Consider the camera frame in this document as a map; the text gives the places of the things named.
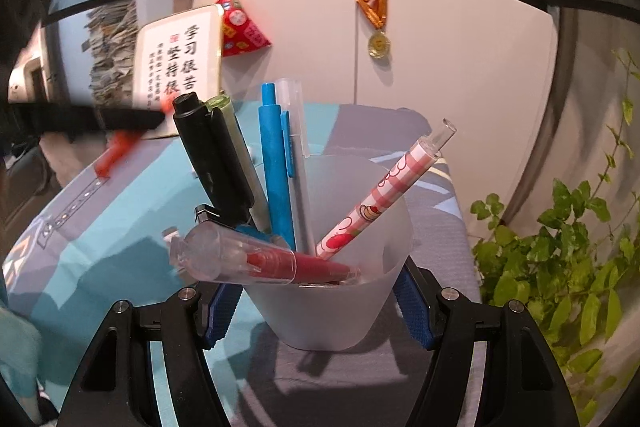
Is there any framed calligraphy sign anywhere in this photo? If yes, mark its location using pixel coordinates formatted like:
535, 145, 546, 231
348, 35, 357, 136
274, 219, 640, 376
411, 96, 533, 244
131, 4, 225, 140

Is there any frosted plastic cup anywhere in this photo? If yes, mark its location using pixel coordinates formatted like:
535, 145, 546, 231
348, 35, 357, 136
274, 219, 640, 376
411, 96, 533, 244
240, 154, 416, 352

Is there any red pyramid ornament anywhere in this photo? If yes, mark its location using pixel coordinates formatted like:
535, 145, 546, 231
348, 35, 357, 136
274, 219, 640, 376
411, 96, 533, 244
216, 0, 273, 58

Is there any white pen with clear cap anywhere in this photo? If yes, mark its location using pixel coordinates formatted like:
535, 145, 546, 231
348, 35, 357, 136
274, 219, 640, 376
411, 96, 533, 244
275, 78, 312, 253

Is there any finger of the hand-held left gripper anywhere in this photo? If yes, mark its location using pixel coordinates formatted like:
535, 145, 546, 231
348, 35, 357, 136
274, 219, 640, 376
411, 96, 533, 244
0, 102, 167, 142

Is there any pink checked pen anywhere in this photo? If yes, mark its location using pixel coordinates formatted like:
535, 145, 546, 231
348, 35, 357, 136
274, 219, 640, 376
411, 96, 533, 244
315, 118, 458, 260

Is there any red pen with clear cap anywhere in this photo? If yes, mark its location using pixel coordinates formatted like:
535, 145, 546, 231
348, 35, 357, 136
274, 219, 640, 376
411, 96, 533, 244
162, 227, 361, 287

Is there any blue pen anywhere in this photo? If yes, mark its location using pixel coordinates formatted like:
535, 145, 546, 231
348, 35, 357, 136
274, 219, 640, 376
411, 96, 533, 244
259, 82, 301, 253

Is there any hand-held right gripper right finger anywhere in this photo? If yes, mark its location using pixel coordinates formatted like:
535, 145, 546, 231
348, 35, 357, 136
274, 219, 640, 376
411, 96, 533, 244
392, 267, 581, 427

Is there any tall pile of papers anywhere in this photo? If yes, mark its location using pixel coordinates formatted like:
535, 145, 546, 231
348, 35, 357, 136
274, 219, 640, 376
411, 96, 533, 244
82, 0, 138, 108

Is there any grey bookcase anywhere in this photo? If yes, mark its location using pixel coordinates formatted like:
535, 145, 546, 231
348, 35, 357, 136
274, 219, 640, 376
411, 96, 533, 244
190, 0, 561, 142

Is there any gold medal with striped ribbon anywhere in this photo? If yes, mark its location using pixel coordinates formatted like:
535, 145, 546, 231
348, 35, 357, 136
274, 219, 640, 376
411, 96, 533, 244
356, 0, 392, 62

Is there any thick black marker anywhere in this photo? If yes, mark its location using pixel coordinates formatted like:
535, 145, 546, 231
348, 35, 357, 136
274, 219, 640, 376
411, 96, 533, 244
172, 91, 257, 228

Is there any green leafy plant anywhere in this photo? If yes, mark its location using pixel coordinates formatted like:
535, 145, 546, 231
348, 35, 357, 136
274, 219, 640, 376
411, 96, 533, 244
470, 49, 640, 427

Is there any green pen with gold clip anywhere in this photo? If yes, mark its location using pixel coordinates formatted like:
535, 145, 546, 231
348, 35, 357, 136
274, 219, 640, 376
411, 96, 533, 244
206, 94, 273, 233

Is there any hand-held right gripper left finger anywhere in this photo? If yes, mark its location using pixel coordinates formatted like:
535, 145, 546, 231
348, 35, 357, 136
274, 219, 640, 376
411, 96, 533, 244
57, 281, 244, 427

